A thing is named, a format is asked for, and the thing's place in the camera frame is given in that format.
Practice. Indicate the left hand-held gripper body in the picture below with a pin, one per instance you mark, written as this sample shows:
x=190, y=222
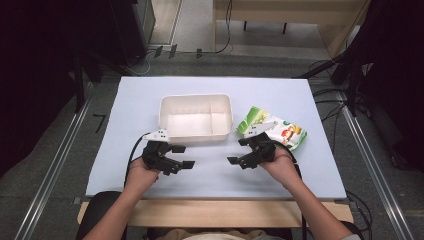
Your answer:
x=156, y=156

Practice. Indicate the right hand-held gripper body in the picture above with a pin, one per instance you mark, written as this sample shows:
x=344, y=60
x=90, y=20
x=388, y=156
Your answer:
x=261, y=148

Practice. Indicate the green snack bag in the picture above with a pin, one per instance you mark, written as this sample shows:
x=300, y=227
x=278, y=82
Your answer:
x=288, y=133

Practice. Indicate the white divided plastic container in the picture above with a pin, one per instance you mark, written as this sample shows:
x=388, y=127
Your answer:
x=195, y=116

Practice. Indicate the person's left hand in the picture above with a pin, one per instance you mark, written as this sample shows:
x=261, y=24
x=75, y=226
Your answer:
x=140, y=176

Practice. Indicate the person's right hand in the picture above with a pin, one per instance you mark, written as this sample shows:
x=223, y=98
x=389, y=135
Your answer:
x=283, y=168

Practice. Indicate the person's beige clothing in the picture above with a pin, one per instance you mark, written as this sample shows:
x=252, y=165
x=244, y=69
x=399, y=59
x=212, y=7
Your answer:
x=213, y=236

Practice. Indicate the black floor plug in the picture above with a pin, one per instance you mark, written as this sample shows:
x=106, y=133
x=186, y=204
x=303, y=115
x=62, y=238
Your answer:
x=158, y=51
x=199, y=53

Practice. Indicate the black stand leg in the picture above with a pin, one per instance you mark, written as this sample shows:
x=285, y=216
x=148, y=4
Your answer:
x=320, y=68

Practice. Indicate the dark cabinet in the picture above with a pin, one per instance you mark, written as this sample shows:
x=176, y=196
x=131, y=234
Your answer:
x=133, y=30

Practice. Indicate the light wooden furniture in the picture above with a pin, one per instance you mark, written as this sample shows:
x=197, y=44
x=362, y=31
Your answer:
x=336, y=30

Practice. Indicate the black curtain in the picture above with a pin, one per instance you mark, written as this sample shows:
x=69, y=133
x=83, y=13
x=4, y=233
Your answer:
x=36, y=83
x=396, y=83

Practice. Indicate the wooden table frame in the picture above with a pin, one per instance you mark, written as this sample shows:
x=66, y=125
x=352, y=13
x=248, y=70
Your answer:
x=216, y=213

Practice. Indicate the metal floor rail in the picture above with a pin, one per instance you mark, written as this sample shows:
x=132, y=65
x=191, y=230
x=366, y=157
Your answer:
x=376, y=173
x=50, y=180

